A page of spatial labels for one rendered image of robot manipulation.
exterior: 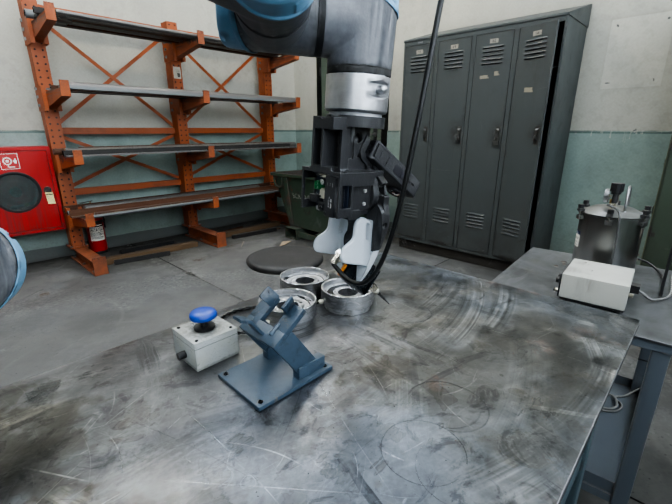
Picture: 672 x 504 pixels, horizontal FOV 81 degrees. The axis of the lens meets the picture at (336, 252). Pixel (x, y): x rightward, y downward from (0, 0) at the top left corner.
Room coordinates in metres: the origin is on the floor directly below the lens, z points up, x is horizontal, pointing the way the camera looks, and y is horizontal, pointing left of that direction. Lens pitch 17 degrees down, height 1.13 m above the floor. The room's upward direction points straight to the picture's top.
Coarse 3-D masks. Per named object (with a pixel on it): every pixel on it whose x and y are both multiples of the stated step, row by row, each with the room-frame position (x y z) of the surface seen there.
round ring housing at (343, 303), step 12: (324, 288) 0.73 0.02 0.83; (336, 288) 0.73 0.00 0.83; (348, 288) 0.73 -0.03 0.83; (324, 300) 0.68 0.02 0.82; (336, 300) 0.66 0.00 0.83; (348, 300) 0.66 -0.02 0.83; (360, 300) 0.66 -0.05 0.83; (372, 300) 0.69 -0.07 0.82; (336, 312) 0.67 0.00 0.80; (348, 312) 0.66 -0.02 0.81; (360, 312) 0.67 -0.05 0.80
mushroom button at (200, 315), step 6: (192, 312) 0.53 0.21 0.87; (198, 312) 0.53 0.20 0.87; (204, 312) 0.53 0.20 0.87; (210, 312) 0.53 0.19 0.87; (216, 312) 0.54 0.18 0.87; (192, 318) 0.52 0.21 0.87; (198, 318) 0.52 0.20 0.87; (204, 318) 0.52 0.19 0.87; (210, 318) 0.52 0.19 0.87; (204, 324) 0.53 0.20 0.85
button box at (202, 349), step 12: (192, 324) 0.55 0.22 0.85; (216, 324) 0.55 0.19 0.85; (228, 324) 0.55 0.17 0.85; (180, 336) 0.52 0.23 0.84; (192, 336) 0.51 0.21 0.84; (204, 336) 0.51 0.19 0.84; (216, 336) 0.51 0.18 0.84; (228, 336) 0.53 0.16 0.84; (180, 348) 0.52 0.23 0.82; (192, 348) 0.49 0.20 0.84; (204, 348) 0.50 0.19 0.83; (216, 348) 0.51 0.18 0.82; (228, 348) 0.52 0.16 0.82; (192, 360) 0.49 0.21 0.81; (204, 360) 0.49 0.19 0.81; (216, 360) 0.51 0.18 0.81
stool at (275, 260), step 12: (264, 252) 1.64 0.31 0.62; (276, 252) 1.64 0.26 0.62; (288, 252) 1.64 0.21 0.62; (300, 252) 1.64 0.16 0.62; (312, 252) 1.64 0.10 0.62; (252, 264) 1.49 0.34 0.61; (264, 264) 1.48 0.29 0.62; (276, 264) 1.48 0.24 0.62; (288, 264) 1.48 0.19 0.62; (300, 264) 1.48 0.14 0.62; (312, 264) 1.50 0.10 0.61
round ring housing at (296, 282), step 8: (288, 272) 0.80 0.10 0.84; (296, 272) 0.82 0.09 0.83; (304, 272) 0.82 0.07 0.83; (312, 272) 0.82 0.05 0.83; (320, 272) 0.81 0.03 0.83; (280, 280) 0.75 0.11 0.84; (296, 280) 0.78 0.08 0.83; (304, 280) 0.79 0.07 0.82; (312, 280) 0.78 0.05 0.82; (280, 288) 0.75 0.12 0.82; (304, 288) 0.72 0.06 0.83; (312, 288) 0.72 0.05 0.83; (320, 288) 0.73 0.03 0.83; (320, 296) 0.74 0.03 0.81
